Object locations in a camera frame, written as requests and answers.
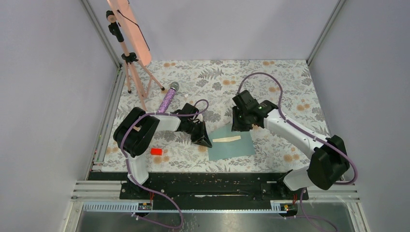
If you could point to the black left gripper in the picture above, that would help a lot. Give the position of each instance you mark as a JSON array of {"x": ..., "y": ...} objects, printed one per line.
[{"x": 202, "y": 133}]

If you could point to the floral table mat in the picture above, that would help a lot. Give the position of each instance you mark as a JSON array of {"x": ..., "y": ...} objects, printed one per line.
[{"x": 212, "y": 84}]

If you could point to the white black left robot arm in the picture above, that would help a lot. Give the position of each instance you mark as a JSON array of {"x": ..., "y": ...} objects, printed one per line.
[{"x": 136, "y": 131}]

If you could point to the pink tripod stand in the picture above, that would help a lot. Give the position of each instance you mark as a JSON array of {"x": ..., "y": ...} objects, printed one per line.
[{"x": 130, "y": 59}]

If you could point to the red cylinder block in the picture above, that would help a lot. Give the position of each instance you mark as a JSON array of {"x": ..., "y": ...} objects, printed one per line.
[{"x": 156, "y": 152}]

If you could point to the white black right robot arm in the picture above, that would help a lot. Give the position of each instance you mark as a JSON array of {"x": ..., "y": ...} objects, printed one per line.
[{"x": 326, "y": 155}]

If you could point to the purple glitter microphone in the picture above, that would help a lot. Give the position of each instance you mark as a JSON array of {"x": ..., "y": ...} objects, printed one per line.
[{"x": 174, "y": 87}]

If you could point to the pink light panel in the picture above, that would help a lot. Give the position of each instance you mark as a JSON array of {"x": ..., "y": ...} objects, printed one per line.
[{"x": 125, "y": 16}]

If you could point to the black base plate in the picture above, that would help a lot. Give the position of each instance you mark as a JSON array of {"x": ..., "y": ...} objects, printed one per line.
[{"x": 207, "y": 191}]

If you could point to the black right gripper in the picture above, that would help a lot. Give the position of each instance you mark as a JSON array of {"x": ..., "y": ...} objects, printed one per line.
[{"x": 236, "y": 126}]

